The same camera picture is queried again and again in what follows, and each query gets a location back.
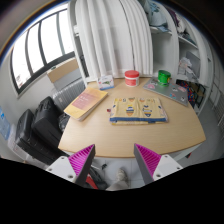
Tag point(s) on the dark framed window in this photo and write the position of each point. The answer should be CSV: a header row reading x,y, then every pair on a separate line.
x,y
43,45

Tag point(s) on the brown cardboard box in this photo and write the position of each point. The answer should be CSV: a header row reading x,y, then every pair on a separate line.
x,y
62,69

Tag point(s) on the black bag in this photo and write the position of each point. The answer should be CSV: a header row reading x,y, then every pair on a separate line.
x,y
45,122

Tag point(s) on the blue water bottle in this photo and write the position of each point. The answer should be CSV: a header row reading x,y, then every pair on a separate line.
x,y
4,125

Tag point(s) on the white jar with red lid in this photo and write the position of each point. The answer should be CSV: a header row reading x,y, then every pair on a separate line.
x,y
131,78

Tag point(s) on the grey laptop with stickers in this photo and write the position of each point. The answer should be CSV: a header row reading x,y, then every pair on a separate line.
x,y
172,91

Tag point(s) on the yellow and pink book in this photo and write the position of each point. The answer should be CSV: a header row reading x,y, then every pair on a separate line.
x,y
82,105

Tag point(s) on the black suitcase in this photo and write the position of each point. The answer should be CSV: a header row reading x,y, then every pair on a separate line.
x,y
31,143

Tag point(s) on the small white card box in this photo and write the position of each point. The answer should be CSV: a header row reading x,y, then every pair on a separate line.
x,y
105,82

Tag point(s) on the white ribbed wardrobe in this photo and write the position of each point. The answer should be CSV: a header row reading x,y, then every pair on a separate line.
x,y
110,37

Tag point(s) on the folded yellow patterned towel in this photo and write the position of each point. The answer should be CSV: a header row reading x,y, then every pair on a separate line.
x,y
137,111

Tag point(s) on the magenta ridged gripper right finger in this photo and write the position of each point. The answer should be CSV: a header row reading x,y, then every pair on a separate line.
x,y
154,166

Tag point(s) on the green cylindrical container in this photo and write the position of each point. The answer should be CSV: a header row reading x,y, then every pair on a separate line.
x,y
164,77

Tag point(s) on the white shelving unit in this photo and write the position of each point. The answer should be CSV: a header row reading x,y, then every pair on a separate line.
x,y
182,50

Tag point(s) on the white ribbed radiator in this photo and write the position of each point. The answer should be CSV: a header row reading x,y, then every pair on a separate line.
x,y
65,96

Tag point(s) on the grey shoe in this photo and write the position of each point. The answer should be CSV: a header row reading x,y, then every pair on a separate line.
x,y
121,175

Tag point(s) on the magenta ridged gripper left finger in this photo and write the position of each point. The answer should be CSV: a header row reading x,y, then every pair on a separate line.
x,y
74,168

